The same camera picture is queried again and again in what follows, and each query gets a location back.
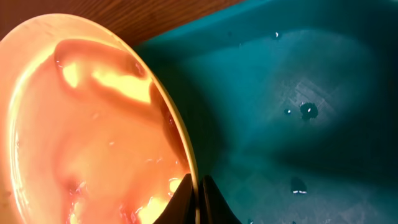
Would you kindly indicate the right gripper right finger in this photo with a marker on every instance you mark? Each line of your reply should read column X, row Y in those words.
column 213, row 207

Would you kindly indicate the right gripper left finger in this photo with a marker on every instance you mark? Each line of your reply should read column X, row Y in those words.
column 181, row 208

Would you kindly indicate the yellow plate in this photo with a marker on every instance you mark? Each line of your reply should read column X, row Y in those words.
column 88, row 133

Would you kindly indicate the teal plastic tray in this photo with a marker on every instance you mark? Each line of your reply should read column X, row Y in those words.
column 291, row 107

